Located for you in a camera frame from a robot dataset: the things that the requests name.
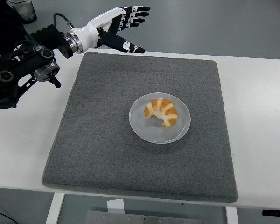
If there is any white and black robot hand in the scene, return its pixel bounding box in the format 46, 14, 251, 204
73, 5, 151, 55

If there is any golden croissant bread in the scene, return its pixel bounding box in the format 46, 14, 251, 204
144, 98, 179, 128

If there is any round pale grey plate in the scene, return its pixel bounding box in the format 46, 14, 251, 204
129, 92, 192, 144

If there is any grey metal plate with screws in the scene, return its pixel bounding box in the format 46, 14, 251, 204
86, 210, 203, 224

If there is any grey bin on floor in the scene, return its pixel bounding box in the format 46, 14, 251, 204
7, 0, 37, 24

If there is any grey square felt mat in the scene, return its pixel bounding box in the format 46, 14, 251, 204
42, 51, 239, 204

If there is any white table leg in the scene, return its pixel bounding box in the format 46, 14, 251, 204
45, 193, 65, 224
225, 206, 239, 224

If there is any black table control panel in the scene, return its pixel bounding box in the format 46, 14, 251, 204
262, 209, 280, 217

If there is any thin black floor cable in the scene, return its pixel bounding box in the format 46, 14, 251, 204
0, 206, 13, 222

